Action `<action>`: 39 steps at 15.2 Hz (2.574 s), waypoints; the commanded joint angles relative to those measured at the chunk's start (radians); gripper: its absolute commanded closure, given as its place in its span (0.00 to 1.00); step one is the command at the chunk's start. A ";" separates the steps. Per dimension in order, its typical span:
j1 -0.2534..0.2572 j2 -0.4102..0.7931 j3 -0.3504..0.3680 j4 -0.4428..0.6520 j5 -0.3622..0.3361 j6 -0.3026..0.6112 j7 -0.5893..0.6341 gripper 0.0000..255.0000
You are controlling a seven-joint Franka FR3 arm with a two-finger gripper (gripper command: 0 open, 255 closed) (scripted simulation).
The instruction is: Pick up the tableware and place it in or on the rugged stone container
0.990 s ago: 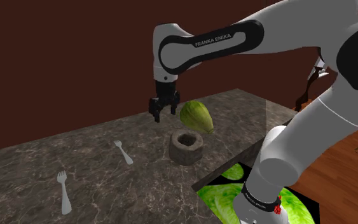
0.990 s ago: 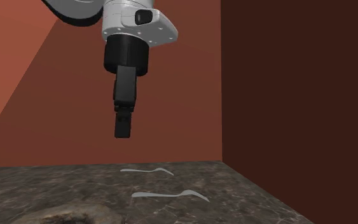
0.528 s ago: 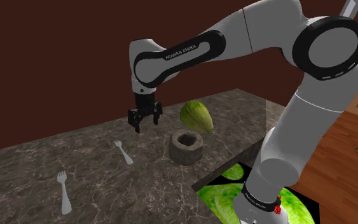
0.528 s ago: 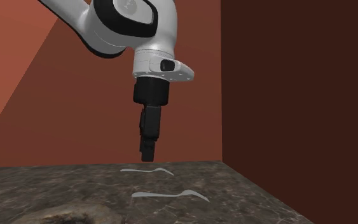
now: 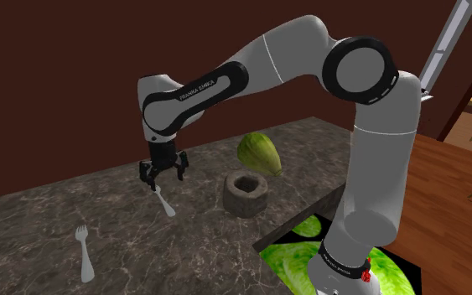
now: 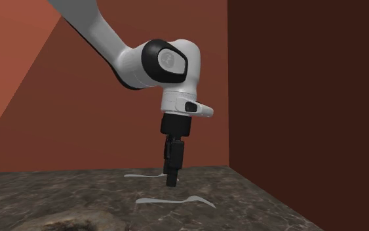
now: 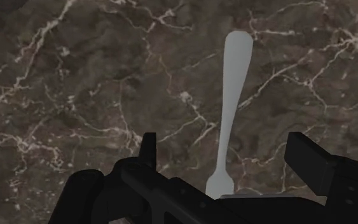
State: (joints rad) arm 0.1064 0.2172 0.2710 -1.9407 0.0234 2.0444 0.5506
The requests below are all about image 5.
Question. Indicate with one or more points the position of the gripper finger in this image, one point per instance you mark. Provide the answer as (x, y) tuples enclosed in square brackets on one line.
[(182, 164), (147, 173)]

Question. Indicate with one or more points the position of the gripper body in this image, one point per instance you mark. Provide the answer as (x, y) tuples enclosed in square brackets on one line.
[(162, 154)]

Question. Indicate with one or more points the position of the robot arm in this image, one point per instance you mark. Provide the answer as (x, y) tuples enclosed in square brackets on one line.
[(376, 171)]

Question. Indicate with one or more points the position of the white plastic spoon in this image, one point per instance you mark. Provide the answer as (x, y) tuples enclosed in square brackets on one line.
[(165, 203)]

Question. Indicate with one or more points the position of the grey stone mortar bowl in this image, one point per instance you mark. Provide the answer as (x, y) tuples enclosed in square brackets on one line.
[(245, 193)]

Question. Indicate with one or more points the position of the green lettuce head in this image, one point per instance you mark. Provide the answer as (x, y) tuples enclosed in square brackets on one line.
[(259, 154)]

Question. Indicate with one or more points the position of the white plastic fork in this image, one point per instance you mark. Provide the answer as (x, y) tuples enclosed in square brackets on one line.
[(84, 255)]

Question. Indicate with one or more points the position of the green patterned robot stand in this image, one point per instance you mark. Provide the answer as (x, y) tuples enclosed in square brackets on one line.
[(297, 261)]

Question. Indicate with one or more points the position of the grey door frame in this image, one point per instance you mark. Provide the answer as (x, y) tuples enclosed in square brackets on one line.
[(444, 41)]

